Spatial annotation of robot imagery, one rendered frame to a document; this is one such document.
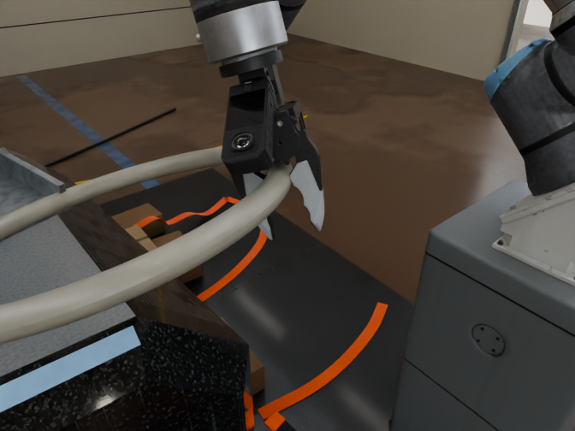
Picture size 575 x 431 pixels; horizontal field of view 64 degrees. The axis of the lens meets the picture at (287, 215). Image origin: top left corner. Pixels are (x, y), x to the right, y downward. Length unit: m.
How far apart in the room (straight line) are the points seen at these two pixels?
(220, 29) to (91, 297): 0.28
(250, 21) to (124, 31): 6.02
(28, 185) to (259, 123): 0.56
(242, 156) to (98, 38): 5.98
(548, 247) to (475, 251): 0.14
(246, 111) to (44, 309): 0.26
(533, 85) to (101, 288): 0.86
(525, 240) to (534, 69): 0.33
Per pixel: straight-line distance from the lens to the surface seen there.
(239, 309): 2.06
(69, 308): 0.40
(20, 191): 0.93
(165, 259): 0.39
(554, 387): 1.13
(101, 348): 0.91
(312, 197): 0.53
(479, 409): 1.29
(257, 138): 0.44
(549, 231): 1.02
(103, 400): 0.91
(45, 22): 6.20
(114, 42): 6.46
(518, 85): 1.03
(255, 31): 0.49
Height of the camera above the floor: 1.44
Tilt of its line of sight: 33 degrees down
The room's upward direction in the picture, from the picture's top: straight up
